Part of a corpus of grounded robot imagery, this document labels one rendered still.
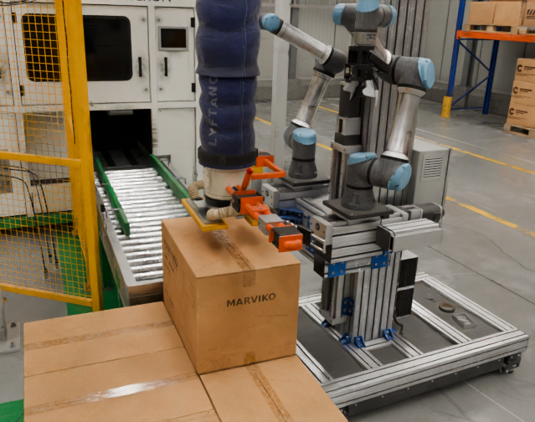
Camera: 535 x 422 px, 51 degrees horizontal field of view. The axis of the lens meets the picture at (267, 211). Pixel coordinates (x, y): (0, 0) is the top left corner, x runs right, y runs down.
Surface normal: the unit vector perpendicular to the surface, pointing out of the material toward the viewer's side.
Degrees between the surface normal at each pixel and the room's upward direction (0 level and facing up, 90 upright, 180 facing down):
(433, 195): 90
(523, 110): 85
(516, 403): 0
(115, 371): 0
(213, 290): 90
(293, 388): 0
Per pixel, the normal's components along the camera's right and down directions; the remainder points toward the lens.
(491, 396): 0.04, -0.94
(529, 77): -0.90, 0.15
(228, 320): 0.37, 0.32
